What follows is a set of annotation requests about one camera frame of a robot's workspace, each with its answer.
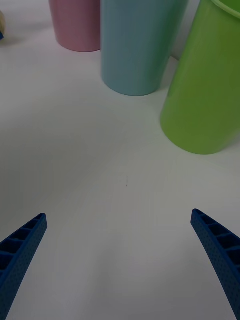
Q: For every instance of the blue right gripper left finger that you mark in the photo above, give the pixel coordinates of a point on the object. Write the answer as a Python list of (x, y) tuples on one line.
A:
[(17, 260)]

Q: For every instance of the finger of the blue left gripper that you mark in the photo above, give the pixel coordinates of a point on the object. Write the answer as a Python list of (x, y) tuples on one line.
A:
[(1, 35)]

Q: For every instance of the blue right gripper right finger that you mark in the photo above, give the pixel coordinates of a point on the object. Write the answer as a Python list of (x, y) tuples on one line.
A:
[(222, 255)]

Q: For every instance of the pale yellow bottle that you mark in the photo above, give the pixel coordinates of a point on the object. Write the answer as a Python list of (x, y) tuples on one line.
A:
[(2, 21)]

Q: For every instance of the pink plastic bin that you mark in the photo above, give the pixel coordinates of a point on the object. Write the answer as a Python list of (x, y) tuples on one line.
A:
[(75, 25)]

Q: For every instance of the pale blue plastic bin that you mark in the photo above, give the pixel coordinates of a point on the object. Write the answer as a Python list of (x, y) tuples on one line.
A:
[(135, 47)]

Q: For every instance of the green plastic bin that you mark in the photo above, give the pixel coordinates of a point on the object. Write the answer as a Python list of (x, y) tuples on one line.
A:
[(207, 95)]

